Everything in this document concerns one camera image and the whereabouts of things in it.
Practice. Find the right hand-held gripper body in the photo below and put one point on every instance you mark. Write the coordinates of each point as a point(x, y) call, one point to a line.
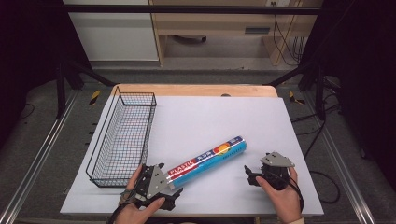
point(275, 174)

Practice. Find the black metal stand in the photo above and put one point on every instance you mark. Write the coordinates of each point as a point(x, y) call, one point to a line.
point(62, 84)
point(317, 87)

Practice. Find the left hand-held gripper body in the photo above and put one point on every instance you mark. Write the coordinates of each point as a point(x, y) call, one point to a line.
point(155, 182)

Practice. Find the wooden desk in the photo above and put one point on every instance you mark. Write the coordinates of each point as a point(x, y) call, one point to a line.
point(218, 31)

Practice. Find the person's right hand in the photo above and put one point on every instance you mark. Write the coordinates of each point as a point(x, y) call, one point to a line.
point(286, 202)

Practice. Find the person's left hand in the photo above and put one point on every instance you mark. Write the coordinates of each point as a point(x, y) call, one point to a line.
point(134, 214)

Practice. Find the black metal frame bar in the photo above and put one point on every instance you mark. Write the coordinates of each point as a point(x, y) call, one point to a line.
point(186, 9)

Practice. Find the white table mat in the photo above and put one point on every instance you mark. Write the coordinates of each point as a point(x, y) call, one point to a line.
point(218, 124)

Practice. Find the yellow black tape marker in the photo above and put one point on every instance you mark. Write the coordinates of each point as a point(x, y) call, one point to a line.
point(95, 97)
point(295, 98)

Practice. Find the white cabinet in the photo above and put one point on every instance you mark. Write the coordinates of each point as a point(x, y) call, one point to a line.
point(115, 34)

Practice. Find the plastic wrap box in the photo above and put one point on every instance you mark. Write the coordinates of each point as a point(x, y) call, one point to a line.
point(207, 161)

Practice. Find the aluminium floor rail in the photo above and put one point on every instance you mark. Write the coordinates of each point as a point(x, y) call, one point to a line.
point(339, 161)
point(34, 158)

